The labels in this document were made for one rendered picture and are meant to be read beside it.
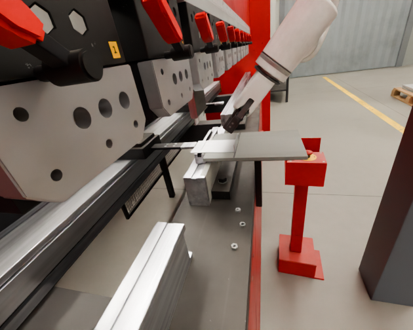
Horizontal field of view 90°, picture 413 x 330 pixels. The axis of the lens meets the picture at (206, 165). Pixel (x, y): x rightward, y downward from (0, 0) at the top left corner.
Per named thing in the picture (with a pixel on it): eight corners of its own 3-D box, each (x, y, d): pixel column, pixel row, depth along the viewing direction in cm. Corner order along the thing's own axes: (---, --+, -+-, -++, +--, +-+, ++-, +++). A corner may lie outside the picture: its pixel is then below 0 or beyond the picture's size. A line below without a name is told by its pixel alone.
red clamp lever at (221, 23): (225, 18, 54) (231, 45, 63) (210, 21, 55) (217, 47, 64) (225, 24, 54) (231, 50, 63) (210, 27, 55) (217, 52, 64)
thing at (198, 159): (205, 163, 60) (204, 154, 59) (195, 163, 61) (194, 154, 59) (218, 137, 77) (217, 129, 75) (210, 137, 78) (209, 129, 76)
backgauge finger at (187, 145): (191, 158, 61) (187, 143, 58) (116, 160, 68) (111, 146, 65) (201, 142, 71) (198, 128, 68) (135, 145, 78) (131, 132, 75)
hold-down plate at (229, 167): (230, 200, 59) (229, 191, 57) (212, 199, 60) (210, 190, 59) (240, 152, 84) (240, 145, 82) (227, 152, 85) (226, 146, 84)
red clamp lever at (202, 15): (208, 8, 37) (219, 46, 47) (186, 12, 38) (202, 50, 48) (207, 16, 37) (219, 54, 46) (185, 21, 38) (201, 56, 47)
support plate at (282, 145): (307, 160, 50) (308, 156, 49) (202, 161, 57) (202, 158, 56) (297, 132, 65) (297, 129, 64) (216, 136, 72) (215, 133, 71)
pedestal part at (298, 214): (301, 253, 124) (309, 177, 98) (290, 251, 126) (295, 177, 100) (300, 245, 129) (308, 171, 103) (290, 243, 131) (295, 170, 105)
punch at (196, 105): (198, 126, 56) (193, 89, 52) (192, 126, 57) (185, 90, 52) (207, 114, 64) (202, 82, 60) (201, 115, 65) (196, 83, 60)
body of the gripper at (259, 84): (257, 59, 53) (233, 97, 59) (257, 63, 44) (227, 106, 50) (281, 76, 54) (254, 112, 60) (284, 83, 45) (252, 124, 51)
